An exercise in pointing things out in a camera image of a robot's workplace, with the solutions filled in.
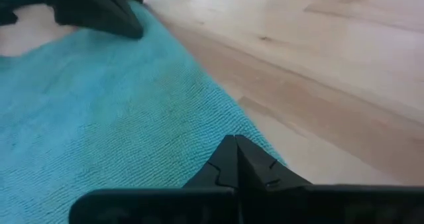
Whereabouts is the blue microfiber towel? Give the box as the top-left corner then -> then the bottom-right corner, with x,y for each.
0,0 -> 288,224

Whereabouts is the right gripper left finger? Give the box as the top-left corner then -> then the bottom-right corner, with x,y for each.
68,135 -> 240,224

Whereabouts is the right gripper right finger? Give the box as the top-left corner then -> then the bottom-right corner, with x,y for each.
235,135 -> 424,224

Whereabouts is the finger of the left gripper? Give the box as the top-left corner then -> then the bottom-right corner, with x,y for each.
99,0 -> 145,39
46,0 -> 133,39

